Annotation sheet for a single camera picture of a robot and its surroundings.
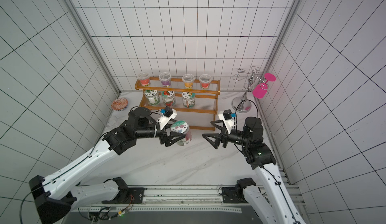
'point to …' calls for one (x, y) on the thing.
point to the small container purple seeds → (165, 78)
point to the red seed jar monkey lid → (182, 127)
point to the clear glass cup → (112, 120)
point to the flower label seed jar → (188, 99)
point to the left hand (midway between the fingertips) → (178, 132)
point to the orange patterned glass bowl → (119, 104)
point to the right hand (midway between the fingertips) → (203, 131)
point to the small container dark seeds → (205, 80)
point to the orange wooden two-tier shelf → (179, 98)
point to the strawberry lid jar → (168, 97)
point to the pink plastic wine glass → (260, 90)
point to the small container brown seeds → (188, 79)
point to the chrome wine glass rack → (243, 104)
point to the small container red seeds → (144, 78)
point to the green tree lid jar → (154, 99)
